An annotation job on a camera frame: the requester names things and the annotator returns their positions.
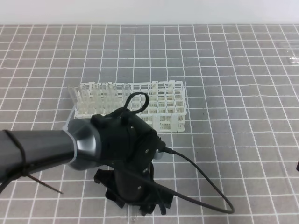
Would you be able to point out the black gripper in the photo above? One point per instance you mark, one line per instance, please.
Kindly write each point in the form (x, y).
(134, 184)

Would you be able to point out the clear glass test tube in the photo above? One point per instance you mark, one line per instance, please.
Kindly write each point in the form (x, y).
(132, 214)

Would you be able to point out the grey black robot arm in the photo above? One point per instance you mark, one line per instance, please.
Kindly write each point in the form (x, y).
(120, 145)

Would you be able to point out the white plastic test tube rack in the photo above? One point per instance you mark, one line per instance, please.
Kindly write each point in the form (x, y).
(165, 113)

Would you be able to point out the clear test tube in rack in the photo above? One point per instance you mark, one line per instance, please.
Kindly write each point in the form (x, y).
(97, 98)
(125, 91)
(104, 87)
(114, 100)
(85, 97)

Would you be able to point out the leaning clear test tube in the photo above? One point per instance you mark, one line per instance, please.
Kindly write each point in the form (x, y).
(73, 94)

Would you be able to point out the clear tube at table edge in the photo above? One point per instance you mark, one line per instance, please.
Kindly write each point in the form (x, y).
(290, 46)
(293, 60)

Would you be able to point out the white cable tie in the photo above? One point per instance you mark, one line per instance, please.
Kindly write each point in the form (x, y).
(66, 130)

